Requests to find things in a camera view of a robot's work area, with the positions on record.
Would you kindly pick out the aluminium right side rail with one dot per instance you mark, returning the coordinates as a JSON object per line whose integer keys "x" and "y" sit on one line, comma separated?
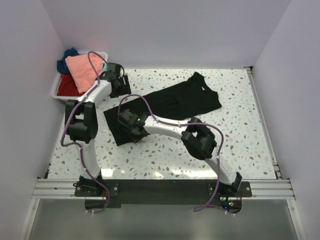
{"x": 275, "y": 164}

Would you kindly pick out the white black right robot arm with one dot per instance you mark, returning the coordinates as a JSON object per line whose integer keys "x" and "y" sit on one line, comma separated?
{"x": 198, "y": 139}

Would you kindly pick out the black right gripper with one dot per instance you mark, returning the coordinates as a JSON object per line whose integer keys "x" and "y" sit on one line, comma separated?
{"x": 135, "y": 138}

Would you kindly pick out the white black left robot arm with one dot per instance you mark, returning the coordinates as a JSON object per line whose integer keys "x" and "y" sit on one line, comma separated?
{"x": 81, "y": 121}

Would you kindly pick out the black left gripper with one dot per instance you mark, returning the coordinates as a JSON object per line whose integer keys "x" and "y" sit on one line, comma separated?
{"x": 126, "y": 88}

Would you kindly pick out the black t shirt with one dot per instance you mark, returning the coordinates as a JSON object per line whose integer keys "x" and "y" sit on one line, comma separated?
{"x": 178, "y": 102}

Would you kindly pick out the red t shirt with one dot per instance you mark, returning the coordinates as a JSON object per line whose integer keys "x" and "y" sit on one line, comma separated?
{"x": 67, "y": 87}

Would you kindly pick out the salmon pink t shirt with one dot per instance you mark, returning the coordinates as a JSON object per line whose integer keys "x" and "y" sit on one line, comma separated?
{"x": 81, "y": 71}

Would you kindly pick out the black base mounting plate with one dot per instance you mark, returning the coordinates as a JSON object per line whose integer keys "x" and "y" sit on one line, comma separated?
{"x": 113, "y": 193}

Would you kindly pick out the teal t shirt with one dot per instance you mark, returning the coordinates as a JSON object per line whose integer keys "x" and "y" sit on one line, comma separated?
{"x": 105, "y": 68}

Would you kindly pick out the white plastic laundry basket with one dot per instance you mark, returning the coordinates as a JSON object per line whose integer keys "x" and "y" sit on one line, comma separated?
{"x": 57, "y": 79}

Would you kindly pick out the aluminium front rail frame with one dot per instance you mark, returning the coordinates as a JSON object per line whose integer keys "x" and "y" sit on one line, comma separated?
{"x": 269, "y": 189}

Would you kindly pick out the blue t shirt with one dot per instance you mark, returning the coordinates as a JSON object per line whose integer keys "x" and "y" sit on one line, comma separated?
{"x": 61, "y": 64}

